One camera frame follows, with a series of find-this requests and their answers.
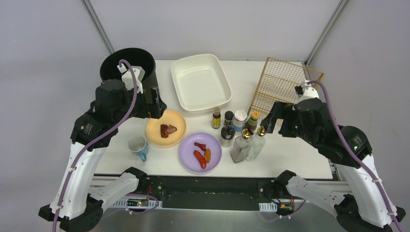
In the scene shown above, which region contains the clear glass oil bottle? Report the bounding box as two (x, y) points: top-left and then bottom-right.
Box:
(245, 126), (266, 161)

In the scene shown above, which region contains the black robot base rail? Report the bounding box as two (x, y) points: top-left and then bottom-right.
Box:
(89, 174), (340, 214)

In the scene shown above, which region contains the purple plate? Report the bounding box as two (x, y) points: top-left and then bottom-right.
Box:
(178, 132), (222, 174)

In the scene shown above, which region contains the black cap spice jar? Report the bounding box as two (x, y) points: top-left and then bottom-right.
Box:
(223, 111), (234, 127)

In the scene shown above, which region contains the yellow label sauce bottle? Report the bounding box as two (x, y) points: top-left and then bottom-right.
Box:
(212, 107), (221, 129)

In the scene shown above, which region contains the black plastic bin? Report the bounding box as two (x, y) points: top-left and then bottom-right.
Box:
(99, 47), (160, 99)

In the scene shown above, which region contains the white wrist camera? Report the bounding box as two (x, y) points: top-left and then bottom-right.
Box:
(294, 80), (319, 104)
(117, 63), (145, 94)

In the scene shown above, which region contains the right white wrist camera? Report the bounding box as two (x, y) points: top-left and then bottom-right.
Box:
(294, 80), (319, 104)

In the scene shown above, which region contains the black lid grinder jar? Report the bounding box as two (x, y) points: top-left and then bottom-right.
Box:
(220, 125), (235, 147)

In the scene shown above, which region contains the glass bottle with brown sauce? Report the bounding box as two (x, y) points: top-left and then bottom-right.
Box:
(230, 129), (253, 163)

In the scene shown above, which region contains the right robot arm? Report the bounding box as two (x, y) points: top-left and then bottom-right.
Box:
(261, 98), (406, 232)

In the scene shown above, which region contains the orange fried nugget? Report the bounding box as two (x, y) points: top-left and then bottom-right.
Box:
(204, 148), (211, 163)

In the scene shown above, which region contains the gold wire basket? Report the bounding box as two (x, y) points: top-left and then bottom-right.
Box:
(248, 57), (324, 121)

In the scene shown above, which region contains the yellow cap sauce bottle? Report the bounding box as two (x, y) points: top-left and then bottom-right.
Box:
(245, 111), (260, 133)

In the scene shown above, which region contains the yellow plate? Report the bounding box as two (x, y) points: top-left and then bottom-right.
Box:
(146, 110), (187, 147)

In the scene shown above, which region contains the white rectangular tub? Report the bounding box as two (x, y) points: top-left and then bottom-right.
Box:
(171, 54), (233, 114)

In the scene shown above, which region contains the brown roasted meat piece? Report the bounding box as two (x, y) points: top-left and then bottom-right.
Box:
(160, 124), (177, 138)

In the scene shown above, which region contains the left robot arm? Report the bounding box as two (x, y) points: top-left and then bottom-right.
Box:
(39, 79), (166, 232)

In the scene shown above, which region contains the blue mug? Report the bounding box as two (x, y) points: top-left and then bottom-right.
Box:
(128, 135), (149, 162)

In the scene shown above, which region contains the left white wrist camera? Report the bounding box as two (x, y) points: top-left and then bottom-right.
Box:
(117, 63), (145, 94)

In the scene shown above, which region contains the small red meat piece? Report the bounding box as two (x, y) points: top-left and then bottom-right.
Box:
(194, 142), (207, 151)

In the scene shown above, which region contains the red sausage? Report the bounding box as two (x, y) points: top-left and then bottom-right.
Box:
(193, 150), (207, 169)

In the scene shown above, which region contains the silver lid salt shaker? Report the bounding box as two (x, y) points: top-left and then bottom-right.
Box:
(232, 110), (248, 132)

